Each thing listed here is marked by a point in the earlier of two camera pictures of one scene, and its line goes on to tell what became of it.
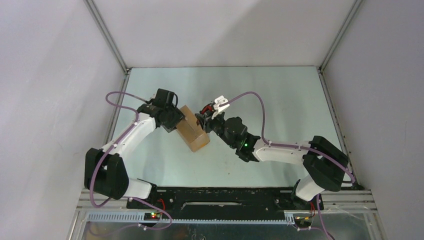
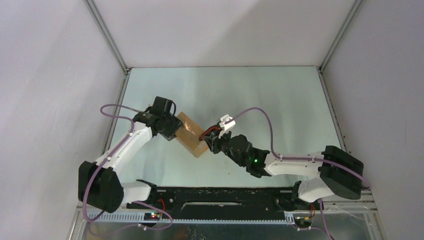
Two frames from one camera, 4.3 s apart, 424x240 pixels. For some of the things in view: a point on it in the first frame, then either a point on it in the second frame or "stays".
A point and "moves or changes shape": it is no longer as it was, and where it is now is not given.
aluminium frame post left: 108,35 stays
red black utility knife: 209,107 moves or changes shape
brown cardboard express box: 193,135 moves or changes shape
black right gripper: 206,121 -> 213,141
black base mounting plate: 221,203 stays
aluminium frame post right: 340,33 stays
